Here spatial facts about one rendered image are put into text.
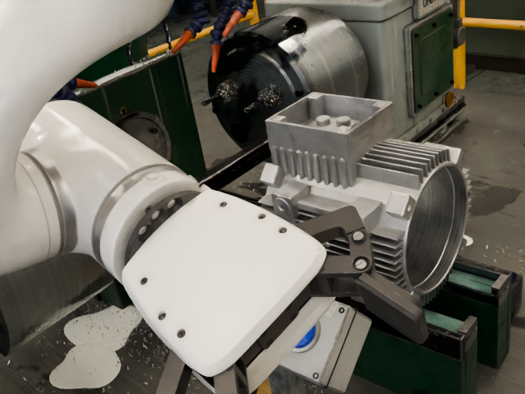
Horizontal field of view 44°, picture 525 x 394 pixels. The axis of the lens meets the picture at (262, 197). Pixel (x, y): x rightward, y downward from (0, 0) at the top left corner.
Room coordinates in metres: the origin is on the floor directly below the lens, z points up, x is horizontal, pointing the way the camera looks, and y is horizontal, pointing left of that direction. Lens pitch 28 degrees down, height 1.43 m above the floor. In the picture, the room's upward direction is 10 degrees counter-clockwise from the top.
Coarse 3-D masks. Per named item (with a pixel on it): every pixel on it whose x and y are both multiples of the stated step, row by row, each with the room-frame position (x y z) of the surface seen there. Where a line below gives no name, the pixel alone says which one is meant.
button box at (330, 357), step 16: (336, 304) 0.44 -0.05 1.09; (320, 320) 0.44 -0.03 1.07; (336, 320) 0.43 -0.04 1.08; (352, 320) 0.43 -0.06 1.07; (368, 320) 0.45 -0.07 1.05; (320, 336) 0.43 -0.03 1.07; (336, 336) 0.42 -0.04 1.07; (352, 336) 0.43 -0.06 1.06; (304, 352) 0.42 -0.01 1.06; (320, 352) 0.42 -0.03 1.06; (336, 352) 0.41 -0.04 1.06; (352, 352) 0.43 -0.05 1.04; (288, 368) 0.42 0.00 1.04; (304, 368) 0.41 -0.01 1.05; (320, 368) 0.40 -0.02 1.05; (336, 368) 0.41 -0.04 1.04; (352, 368) 0.43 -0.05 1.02; (320, 384) 0.40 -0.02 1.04; (336, 384) 0.41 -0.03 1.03
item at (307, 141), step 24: (336, 96) 0.78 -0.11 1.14; (288, 120) 0.76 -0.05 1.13; (312, 120) 0.78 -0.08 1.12; (336, 120) 0.72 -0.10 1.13; (360, 120) 0.76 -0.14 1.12; (384, 120) 0.71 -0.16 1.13; (288, 144) 0.72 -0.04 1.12; (312, 144) 0.69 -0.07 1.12; (336, 144) 0.67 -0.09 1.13; (360, 144) 0.67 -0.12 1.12; (288, 168) 0.72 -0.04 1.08; (312, 168) 0.69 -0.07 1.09; (336, 168) 0.67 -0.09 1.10
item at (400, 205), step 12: (456, 156) 0.67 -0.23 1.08; (264, 168) 0.73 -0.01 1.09; (276, 168) 0.72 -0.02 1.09; (264, 180) 0.71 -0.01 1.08; (276, 180) 0.71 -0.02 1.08; (396, 192) 0.60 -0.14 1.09; (396, 204) 0.59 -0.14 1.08; (408, 204) 0.59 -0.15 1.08; (396, 216) 0.59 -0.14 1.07; (408, 216) 0.59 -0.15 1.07
